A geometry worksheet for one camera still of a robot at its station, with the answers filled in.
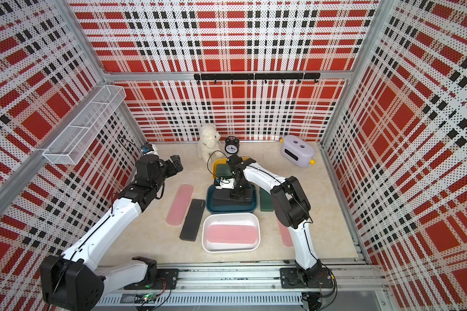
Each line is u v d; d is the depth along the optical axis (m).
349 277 0.76
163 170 0.66
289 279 0.72
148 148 0.68
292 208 0.54
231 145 1.11
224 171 1.03
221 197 0.87
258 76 0.89
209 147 1.02
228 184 0.83
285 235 0.85
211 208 0.90
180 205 0.94
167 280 0.72
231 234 0.78
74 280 0.38
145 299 0.69
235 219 0.88
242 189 0.84
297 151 1.05
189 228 0.84
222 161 1.05
